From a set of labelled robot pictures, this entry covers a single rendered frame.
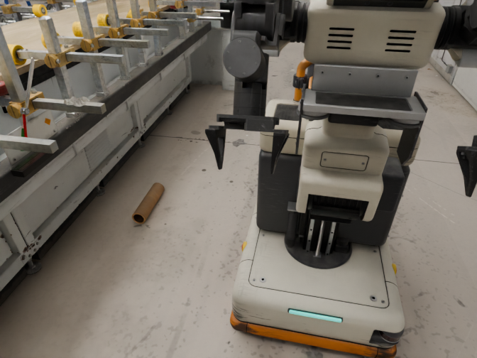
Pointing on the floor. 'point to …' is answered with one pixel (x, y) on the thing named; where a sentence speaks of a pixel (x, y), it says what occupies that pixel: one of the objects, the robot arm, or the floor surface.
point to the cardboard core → (142, 212)
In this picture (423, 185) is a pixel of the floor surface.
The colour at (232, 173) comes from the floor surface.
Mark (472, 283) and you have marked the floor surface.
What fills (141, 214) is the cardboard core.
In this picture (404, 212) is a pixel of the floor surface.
